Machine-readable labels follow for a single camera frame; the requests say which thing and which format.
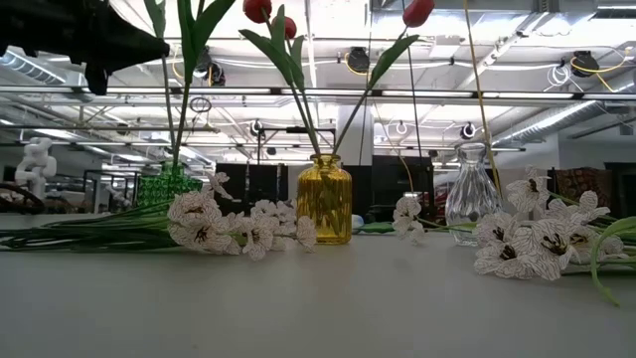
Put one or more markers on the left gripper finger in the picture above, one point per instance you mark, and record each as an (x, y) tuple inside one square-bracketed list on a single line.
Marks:
[(134, 35), (129, 54)]

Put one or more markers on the red artificial tulip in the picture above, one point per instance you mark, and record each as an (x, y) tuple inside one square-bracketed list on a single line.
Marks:
[(417, 12), (257, 9), (289, 28)]

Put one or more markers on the white blossom spray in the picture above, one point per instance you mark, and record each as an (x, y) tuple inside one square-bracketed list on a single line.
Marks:
[(522, 248), (199, 219)]

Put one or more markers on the yellow ribbed glass vase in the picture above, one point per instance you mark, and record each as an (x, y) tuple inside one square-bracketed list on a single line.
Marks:
[(325, 199)]

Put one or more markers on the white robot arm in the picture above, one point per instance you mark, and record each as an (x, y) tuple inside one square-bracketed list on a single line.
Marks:
[(36, 164)]

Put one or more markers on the green square glass vase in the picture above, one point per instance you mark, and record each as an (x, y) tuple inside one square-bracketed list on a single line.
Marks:
[(164, 189)]

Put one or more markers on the clear ribbed glass vase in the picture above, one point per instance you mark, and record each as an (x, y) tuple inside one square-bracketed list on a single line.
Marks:
[(472, 194)]

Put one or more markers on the black partition panel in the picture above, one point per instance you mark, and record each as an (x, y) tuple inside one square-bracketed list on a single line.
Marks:
[(268, 181), (387, 184)]

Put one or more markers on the patterned fabric panel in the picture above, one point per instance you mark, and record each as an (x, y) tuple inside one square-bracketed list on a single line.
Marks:
[(576, 181)]

